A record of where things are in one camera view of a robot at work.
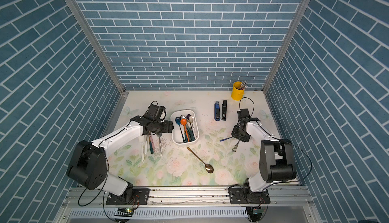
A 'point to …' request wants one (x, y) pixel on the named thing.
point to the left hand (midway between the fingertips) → (172, 127)
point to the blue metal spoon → (178, 120)
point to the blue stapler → (217, 111)
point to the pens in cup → (243, 85)
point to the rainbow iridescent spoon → (226, 138)
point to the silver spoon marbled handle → (182, 117)
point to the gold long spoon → (209, 168)
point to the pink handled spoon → (151, 138)
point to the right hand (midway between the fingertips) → (238, 136)
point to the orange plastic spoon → (184, 122)
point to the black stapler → (224, 110)
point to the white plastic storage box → (176, 137)
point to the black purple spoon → (188, 116)
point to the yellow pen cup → (236, 94)
